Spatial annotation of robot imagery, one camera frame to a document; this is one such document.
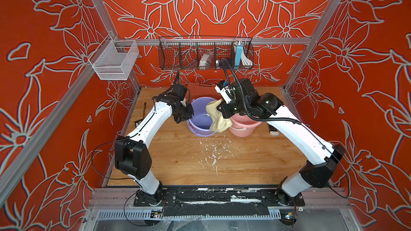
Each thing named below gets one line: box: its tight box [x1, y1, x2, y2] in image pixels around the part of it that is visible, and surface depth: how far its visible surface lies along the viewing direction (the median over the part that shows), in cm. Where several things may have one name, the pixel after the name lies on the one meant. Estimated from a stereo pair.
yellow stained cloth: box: [206, 98, 233, 134], surface depth 71 cm
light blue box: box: [234, 42, 243, 66], surface depth 89 cm
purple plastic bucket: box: [186, 96, 217, 137], surface depth 80 cm
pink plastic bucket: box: [228, 113, 263, 137], surface depth 82 cm
